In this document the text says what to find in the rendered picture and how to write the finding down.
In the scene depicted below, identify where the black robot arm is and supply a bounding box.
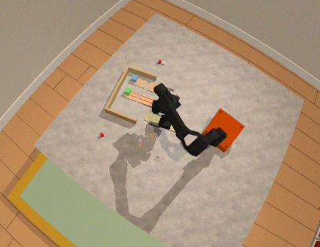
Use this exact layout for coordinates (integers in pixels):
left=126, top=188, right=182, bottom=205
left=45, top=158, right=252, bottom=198
left=151, top=83, right=227, bottom=157

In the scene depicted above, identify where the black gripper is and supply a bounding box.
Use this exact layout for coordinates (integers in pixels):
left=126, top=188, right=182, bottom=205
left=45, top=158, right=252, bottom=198
left=158, top=95, right=180, bottom=130

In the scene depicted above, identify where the tan flat strip with red lines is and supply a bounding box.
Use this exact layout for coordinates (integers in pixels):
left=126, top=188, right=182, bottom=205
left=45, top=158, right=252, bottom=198
left=143, top=96, right=155, bottom=107

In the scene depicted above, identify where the pale yellow strip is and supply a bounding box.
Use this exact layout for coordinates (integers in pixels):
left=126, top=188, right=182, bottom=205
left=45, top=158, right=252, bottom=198
left=145, top=112, right=175, bottom=132

